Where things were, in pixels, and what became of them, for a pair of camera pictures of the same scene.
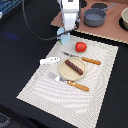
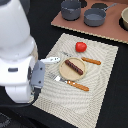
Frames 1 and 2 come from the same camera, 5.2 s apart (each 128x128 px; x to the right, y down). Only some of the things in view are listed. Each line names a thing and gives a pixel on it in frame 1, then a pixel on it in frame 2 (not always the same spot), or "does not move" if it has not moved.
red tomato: x=80 y=46 does not move
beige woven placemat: x=78 y=108 does not move
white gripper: x=70 y=13 to x=18 y=74
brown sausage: x=77 y=69 does not move
